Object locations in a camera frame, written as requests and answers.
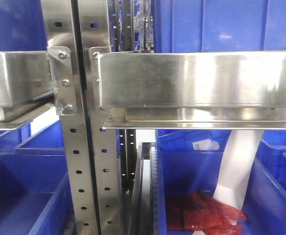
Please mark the steel corner bracket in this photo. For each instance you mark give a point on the steel corner bracket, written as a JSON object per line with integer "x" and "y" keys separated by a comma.
{"x": 93, "y": 53}

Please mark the neighbouring steel shelf beam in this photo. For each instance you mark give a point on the neighbouring steel shelf beam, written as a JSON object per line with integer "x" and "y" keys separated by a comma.
{"x": 32, "y": 82}

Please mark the blue bin rear left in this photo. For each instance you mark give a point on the blue bin rear left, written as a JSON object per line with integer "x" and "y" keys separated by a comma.
{"x": 48, "y": 141}

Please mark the blue bin with red bags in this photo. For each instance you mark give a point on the blue bin with red bags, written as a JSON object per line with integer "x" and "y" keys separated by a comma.
{"x": 181, "y": 172}

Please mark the perforated steel shelf upright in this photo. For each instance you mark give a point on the perforated steel shelf upright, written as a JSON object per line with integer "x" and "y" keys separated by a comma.
{"x": 94, "y": 25}

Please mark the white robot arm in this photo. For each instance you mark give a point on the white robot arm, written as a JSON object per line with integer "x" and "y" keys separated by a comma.
{"x": 235, "y": 167}

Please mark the red anti-static bags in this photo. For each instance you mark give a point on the red anti-static bags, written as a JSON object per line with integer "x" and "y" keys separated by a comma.
{"x": 197, "y": 211}

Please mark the blue bin far right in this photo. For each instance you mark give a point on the blue bin far right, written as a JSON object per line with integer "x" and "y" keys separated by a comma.
{"x": 272, "y": 153}

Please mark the empty blue bin left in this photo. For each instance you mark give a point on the empty blue bin left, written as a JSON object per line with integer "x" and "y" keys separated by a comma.
{"x": 35, "y": 194}

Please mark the steel shelf front beam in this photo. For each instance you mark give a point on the steel shelf front beam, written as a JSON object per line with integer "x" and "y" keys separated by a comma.
{"x": 204, "y": 90}

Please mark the large blue bin upper shelf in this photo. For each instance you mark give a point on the large blue bin upper shelf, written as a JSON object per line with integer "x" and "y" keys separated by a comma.
{"x": 219, "y": 25}

